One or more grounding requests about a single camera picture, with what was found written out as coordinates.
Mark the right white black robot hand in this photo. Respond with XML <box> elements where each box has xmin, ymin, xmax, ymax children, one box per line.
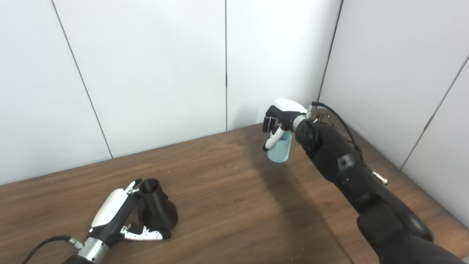
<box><xmin>262</xmin><ymin>98</ymin><xmax>308</xmax><ymax>152</ymax></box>

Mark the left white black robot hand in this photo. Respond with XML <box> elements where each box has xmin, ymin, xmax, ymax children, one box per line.
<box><xmin>89</xmin><ymin>179</ymin><xmax>163</xmax><ymax>242</ymax></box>

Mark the light-blue hose cylinder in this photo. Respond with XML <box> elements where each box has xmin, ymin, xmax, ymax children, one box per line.
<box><xmin>267</xmin><ymin>131</ymin><xmax>293</xmax><ymax>163</ymax></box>

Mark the black flared nozzle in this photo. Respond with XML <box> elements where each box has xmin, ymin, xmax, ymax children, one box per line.
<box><xmin>137</xmin><ymin>178</ymin><xmax>179</xmax><ymax>239</ymax></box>

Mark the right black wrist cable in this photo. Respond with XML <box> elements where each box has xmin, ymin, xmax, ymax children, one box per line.
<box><xmin>306</xmin><ymin>102</ymin><xmax>389</xmax><ymax>186</ymax></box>

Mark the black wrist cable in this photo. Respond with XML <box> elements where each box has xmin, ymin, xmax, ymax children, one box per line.
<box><xmin>20</xmin><ymin>235</ymin><xmax>85</xmax><ymax>264</ymax></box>
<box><xmin>306</xmin><ymin>102</ymin><xmax>389</xmax><ymax>186</ymax></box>

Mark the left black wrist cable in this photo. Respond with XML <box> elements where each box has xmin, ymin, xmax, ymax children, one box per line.
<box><xmin>20</xmin><ymin>235</ymin><xmax>85</xmax><ymax>264</ymax></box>

